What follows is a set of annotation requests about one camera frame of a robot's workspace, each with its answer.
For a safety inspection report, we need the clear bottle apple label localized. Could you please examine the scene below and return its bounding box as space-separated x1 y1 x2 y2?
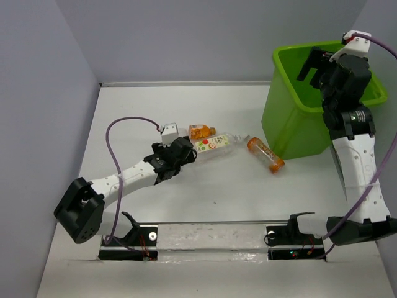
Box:
192 133 245 163

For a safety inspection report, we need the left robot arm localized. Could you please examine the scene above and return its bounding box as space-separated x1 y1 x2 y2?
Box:
54 137 197 245

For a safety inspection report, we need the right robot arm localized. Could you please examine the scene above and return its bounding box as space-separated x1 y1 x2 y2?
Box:
285 47 396 246

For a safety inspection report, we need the green plastic bin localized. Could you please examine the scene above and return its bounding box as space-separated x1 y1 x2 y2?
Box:
262 41 387 160

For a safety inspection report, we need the short orange juice bottle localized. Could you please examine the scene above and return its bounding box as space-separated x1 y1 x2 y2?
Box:
188 125 216 140

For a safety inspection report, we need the long orange drink bottle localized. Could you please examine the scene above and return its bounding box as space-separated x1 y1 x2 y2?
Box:
246 136 285 174

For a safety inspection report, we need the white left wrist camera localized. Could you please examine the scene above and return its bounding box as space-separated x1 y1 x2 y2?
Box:
161 123 179 147

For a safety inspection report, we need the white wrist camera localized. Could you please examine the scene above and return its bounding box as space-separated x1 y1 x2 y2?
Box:
329 30 372 62
161 123 179 147

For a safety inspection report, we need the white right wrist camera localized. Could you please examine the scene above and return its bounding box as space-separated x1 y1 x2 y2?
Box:
329 30 372 62

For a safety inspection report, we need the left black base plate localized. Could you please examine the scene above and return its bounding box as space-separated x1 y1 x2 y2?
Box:
98 225 158 261

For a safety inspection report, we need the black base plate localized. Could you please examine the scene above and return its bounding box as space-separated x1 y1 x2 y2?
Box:
98 225 158 261
264 225 325 261

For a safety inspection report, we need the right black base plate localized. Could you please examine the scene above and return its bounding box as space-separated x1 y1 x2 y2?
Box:
264 225 325 261

